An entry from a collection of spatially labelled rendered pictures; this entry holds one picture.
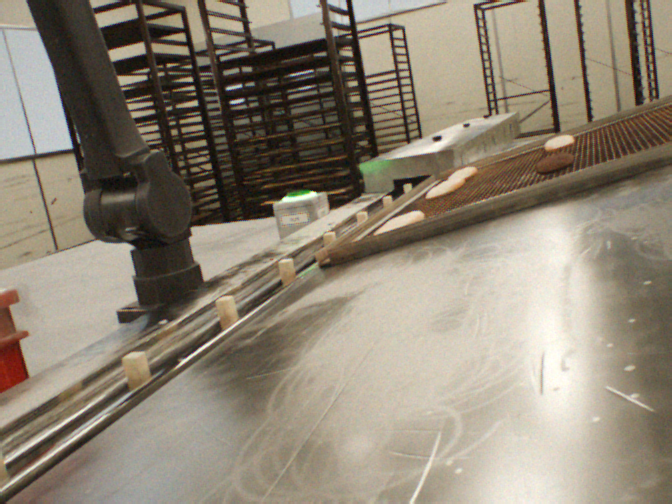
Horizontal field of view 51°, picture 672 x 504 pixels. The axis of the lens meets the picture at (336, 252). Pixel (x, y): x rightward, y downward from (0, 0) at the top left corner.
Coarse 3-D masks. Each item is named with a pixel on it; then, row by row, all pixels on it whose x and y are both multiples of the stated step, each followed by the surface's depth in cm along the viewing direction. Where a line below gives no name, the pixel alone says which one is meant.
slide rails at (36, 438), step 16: (352, 224) 107; (304, 256) 88; (256, 288) 75; (240, 304) 69; (208, 320) 65; (192, 336) 61; (160, 352) 58; (176, 352) 58; (112, 384) 52; (80, 400) 50; (96, 400) 49; (64, 416) 47; (80, 416) 47; (32, 432) 45; (48, 432) 45; (16, 448) 43; (32, 448) 43
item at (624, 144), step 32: (576, 128) 98; (608, 128) 92; (640, 128) 79; (480, 160) 104; (512, 160) 97; (576, 160) 71; (608, 160) 62; (640, 160) 51; (416, 192) 95; (480, 192) 73; (512, 192) 54; (544, 192) 53; (384, 224) 76; (416, 224) 57; (448, 224) 57; (320, 256) 62; (352, 256) 60
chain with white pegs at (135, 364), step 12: (540, 108) 448; (384, 204) 115; (360, 216) 102; (324, 240) 90; (288, 264) 76; (288, 276) 77; (216, 300) 64; (228, 300) 64; (228, 312) 64; (132, 360) 51; (144, 360) 52; (132, 372) 51; (144, 372) 51; (132, 384) 51; (0, 456) 39; (0, 468) 39; (0, 480) 39
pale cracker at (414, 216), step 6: (402, 216) 67; (408, 216) 66; (414, 216) 66; (420, 216) 67; (390, 222) 66; (396, 222) 64; (402, 222) 64; (408, 222) 64; (384, 228) 63; (390, 228) 63
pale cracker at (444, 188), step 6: (450, 180) 88; (456, 180) 87; (462, 180) 88; (438, 186) 85; (444, 186) 84; (450, 186) 84; (456, 186) 85; (432, 192) 83; (438, 192) 83; (444, 192) 83; (450, 192) 83; (426, 198) 84; (432, 198) 83
